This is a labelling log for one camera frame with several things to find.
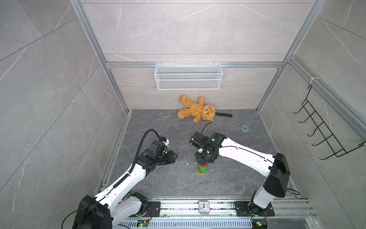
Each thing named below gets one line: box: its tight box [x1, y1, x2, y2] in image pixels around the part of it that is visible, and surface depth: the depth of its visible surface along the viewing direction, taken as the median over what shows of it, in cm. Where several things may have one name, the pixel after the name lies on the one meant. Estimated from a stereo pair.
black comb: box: [215, 112, 233, 118], surface depth 120 cm
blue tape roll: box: [241, 125, 249, 133], surface depth 109 cm
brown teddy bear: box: [177, 94, 216, 123], surface depth 113 cm
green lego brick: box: [198, 164, 208, 174], surface depth 80 cm
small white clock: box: [198, 200, 211, 215], surface depth 74 cm
